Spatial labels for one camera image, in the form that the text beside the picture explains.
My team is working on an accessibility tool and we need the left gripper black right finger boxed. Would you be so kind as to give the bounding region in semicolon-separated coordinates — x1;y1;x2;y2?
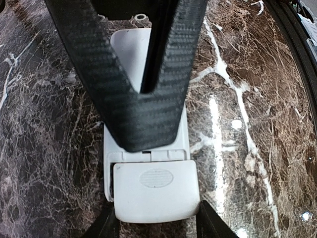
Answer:
198;200;238;238

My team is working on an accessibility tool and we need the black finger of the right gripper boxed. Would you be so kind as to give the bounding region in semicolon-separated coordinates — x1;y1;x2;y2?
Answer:
44;0;209;153

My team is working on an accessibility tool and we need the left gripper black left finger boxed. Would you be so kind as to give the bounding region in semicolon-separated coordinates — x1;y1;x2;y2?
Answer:
81;207;120;238

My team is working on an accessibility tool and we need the white battery cover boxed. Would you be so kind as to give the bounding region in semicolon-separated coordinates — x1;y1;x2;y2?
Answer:
113;160;200;224

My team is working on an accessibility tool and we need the white remote control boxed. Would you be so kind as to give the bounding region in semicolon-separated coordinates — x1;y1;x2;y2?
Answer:
103;27;191;203

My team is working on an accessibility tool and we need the black front rail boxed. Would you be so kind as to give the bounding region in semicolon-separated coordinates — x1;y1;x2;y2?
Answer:
266;0;317;119

